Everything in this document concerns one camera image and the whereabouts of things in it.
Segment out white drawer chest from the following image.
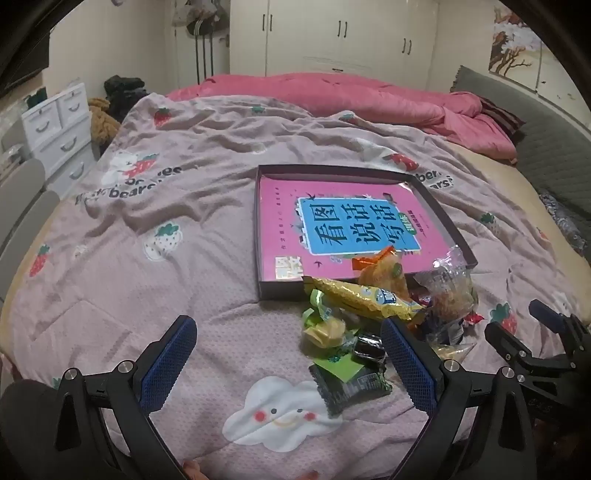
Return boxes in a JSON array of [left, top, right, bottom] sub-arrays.
[[21, 84, 98, 195]]

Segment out blue floral cloth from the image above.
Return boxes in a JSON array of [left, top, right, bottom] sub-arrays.
[[538, 189, 591, 254]]

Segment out white wardrobe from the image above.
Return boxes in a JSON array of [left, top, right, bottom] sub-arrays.
[[228, 0, 462, 93]]

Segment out brown plush toy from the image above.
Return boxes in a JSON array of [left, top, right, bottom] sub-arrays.
[[88, 98, 122, 158]]

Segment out black and green snack packet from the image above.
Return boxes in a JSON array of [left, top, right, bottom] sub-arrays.
[[308, 357, 393, 418]]

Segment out lime green snack packet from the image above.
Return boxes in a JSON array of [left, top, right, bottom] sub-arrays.
[[321, 352, 366, 383]]

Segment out dark shallow cardboard box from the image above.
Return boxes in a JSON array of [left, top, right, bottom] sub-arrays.
[[253, 164, 478, 302]]

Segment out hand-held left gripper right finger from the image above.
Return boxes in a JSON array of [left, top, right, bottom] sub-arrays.
[[379, 318, 539, 480]]

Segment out beige bed sheet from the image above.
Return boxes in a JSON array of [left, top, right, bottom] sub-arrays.
[[457, 143, 578, 259]]

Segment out grey quilted headboard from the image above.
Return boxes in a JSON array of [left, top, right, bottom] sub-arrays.
[[450, 65, 591, 250]]

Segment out black screen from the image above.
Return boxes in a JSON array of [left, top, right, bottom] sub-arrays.
[[0, 28, 51, 93]]

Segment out pink book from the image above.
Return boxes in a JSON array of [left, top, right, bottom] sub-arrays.
[[259, 178, 455, 282]]

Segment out brown chocolate cake packet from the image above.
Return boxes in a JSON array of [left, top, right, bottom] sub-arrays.
[[352, 333, 387, 365]]

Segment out dark striped pillow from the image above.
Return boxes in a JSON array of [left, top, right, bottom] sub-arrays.
[[478, 97, 526, 144]]

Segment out green-wrapped yellow pastry packet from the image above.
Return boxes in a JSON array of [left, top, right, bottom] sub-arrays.
[[301, 290, 356, 356]]

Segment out pink comforter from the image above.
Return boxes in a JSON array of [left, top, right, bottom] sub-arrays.
[[165, 71, 518, 164]]

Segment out grey chair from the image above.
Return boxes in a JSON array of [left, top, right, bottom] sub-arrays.
[[0, 159, 47, 245]]

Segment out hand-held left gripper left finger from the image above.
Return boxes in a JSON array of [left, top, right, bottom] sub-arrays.
[[51, 315, 199, 480]]

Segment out yellow snack bar packet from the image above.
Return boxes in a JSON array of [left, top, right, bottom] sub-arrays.
[[303, 276, 428, 322]]

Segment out black clothes pile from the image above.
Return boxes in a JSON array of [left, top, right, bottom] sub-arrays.
[[104, 75, 148, 123]]

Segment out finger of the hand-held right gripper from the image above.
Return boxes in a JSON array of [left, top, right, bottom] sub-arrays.
[[484, 320, 555, 384], [529, 299, 591, 357]]

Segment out coat rack with clothes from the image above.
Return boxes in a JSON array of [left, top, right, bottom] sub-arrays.
[[171, 0, 232, 84]]

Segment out clear packet of small cakes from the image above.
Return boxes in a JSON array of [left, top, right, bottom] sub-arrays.
[[416, 244, 478, 324]]

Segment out orange-wrapped cake packet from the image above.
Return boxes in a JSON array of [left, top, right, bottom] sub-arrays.
[[352, 246, 411, 301]]

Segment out blue cookie packet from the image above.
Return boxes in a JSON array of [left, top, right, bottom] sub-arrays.
[[411, 305, 467, 347]]

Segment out tree wall mural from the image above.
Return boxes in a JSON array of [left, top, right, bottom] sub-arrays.
[[487, 4, 591, 121]]

